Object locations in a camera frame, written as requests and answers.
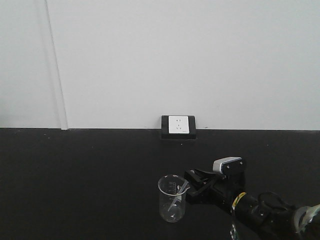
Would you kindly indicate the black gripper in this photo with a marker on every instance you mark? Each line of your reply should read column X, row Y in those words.
column 221, row 194

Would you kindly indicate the clear plastic pipette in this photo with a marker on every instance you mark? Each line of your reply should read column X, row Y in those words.
column 180, row 192

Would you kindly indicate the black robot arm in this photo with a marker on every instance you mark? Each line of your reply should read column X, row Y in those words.
column 267, row 215

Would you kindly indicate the clear glass beaker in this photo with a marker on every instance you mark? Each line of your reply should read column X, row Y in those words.
column 169, row 186

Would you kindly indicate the black socket box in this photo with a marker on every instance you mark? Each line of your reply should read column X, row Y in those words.
column 165, row 129

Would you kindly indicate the white socket faceplate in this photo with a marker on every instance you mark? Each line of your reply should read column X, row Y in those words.
column 178, row 124

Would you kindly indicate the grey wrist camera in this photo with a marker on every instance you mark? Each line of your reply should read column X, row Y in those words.
column 229, row 166

